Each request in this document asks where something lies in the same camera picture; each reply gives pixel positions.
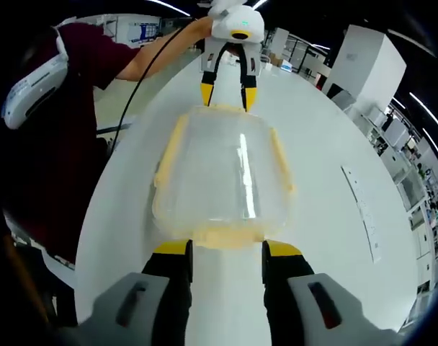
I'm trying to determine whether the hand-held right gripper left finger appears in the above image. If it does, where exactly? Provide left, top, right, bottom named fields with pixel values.
left=91, top=238, right=195, bottom=346

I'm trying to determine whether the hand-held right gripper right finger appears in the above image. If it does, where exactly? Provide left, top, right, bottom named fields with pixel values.
left=261, top=239, right=367, bottom=346

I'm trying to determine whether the clear yellow-rimmed plastic container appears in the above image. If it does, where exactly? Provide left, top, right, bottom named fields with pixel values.
left=152, top=103, right=298, bottom=250

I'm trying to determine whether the clear plastic storage box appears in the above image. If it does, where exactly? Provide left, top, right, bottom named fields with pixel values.
left=152, top=115, right=290, bottom=239

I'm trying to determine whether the grey leaning board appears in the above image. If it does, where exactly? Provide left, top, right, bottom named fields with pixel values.
left=326, top=82, right=356, bottom=110

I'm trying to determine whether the row of white office desks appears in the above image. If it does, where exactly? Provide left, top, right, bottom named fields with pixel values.
left=348, top=104, right=438, bottom=278

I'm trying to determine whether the person's torso in maroon shirt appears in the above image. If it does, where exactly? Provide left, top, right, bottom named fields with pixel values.
left=2, top=23, right=140, bottom=264

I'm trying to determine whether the white chest-worn device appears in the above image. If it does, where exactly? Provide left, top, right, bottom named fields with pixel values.
left=2, top=25, right=69, bottom=130

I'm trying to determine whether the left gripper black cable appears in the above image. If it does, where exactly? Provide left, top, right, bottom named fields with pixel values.
left=109, top=14, right=209, bottom=154

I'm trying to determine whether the white wall board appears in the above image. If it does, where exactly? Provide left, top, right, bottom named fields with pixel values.
left=127, top=19, right=163, bottom=47

